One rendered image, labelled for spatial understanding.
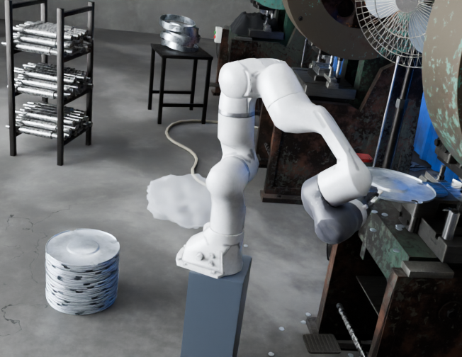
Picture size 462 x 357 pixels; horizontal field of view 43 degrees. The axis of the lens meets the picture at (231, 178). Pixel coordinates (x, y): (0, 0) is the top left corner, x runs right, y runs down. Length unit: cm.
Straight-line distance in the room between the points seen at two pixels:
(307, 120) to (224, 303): 74
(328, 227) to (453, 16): 55
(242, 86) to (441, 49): 51
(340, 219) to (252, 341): 106
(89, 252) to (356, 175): 131
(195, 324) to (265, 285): 77
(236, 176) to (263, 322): 93
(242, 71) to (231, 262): 65
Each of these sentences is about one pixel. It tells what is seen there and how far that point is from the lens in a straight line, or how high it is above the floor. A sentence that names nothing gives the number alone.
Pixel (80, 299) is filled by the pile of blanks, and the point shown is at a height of 7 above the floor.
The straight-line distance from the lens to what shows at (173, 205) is 303.
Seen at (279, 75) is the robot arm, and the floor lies 115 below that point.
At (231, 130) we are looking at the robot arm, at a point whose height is 94.
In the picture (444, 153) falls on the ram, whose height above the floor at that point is 92.
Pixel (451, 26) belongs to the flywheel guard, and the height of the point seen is 135.
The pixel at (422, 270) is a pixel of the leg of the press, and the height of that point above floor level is 64.
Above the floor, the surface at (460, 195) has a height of 78.
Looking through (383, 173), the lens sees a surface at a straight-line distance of 204.
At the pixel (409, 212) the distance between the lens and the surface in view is 200.
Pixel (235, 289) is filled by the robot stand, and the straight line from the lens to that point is 192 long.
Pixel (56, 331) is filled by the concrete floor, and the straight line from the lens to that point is 240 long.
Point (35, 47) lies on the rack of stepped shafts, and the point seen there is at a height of 70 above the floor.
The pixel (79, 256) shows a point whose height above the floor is 23.
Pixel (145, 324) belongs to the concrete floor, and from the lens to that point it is 243.
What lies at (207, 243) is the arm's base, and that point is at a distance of 191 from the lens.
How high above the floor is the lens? 149
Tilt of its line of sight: 23 degrees down
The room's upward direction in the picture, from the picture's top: 7 degrees clockwise
